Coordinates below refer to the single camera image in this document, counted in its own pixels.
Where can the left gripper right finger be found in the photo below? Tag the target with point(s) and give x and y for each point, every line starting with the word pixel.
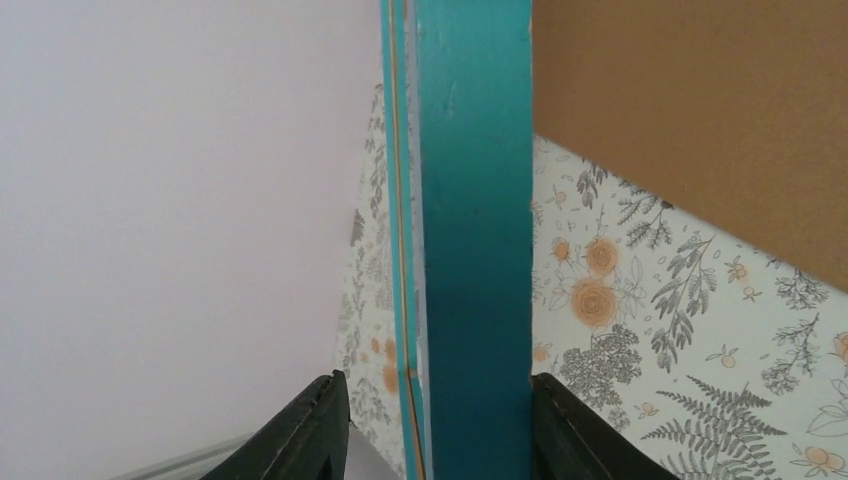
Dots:
pixel 572 442

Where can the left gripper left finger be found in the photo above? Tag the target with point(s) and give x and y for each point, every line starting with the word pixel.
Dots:
pixel 307 440

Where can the teal wooden picture frame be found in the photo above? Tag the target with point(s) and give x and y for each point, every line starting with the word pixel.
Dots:
pixel 459 111

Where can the floral patterned table mat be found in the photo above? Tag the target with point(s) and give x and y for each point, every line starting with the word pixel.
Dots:
pixel 713 357

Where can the brown backing board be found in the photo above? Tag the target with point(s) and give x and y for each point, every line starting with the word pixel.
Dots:
pixel 735 111

